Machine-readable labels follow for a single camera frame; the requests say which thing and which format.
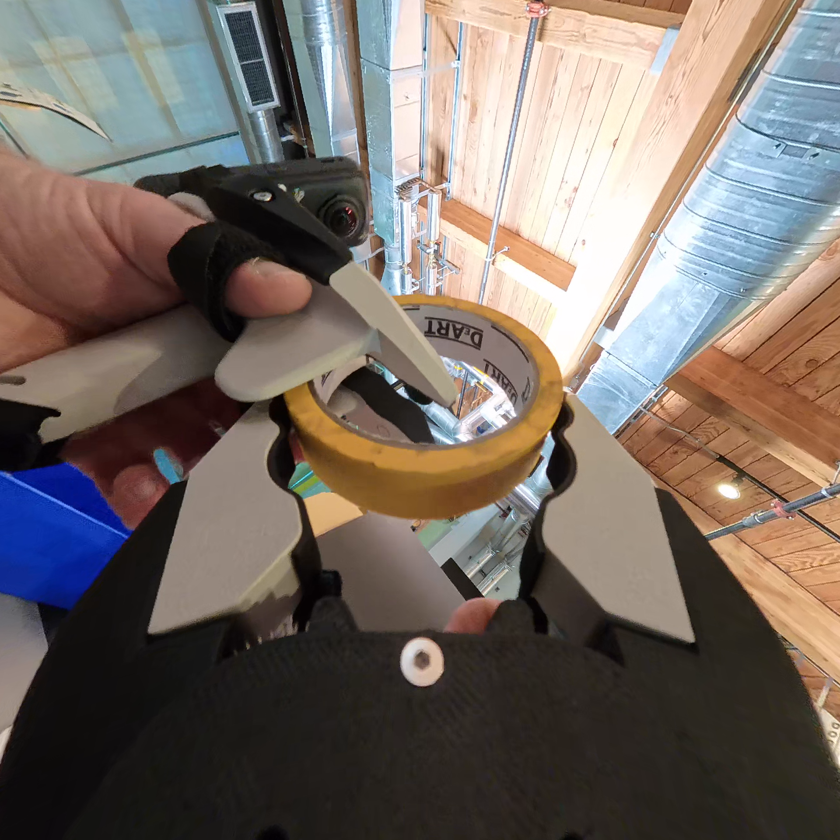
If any yellow masking tape roll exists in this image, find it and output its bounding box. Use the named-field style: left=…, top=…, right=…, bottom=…
left=283, top=294, right=565, bottom=521

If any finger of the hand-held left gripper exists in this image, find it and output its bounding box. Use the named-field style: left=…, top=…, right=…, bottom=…
left=315, top=367, right=438, bottom=445
left=328, top=261, right=459, bottom=409

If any wooden board with black panel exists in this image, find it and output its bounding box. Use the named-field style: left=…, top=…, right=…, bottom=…
left=307, top=491, right=468, bottom=634

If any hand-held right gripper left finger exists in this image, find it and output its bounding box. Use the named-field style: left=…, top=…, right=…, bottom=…
left=147, top=397, right=324, bottom=636

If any large silver ceiling duct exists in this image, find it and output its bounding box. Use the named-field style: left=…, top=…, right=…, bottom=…
left=576, top=0, right=840, bottom=435

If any grey sprinkler pipe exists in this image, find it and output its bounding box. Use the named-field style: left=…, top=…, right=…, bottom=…
left=478, top=0, right=547, bottom=304
left=705, top=482, right=840, bottom=542

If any white tilted board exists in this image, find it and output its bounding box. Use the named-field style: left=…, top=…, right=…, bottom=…
left=0, top=82, right=114, bottom=143

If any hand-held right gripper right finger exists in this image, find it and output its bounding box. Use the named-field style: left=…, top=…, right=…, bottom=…
left=517, top=392, right=697, bottom=644

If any blue plastic bin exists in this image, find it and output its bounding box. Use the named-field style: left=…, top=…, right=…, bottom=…
left=0, top=461, right=132, bottom=611

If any person's left hand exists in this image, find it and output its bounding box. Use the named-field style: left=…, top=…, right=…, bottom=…
left=0, top=147, right=315, bottom=526

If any silver rectangular duct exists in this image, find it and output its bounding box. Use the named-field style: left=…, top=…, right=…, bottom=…
left=356, top=0, right=431, bottom=298

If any white air vent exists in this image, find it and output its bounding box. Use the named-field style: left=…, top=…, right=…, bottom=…
left=215, top=2, right=283, bottom=114

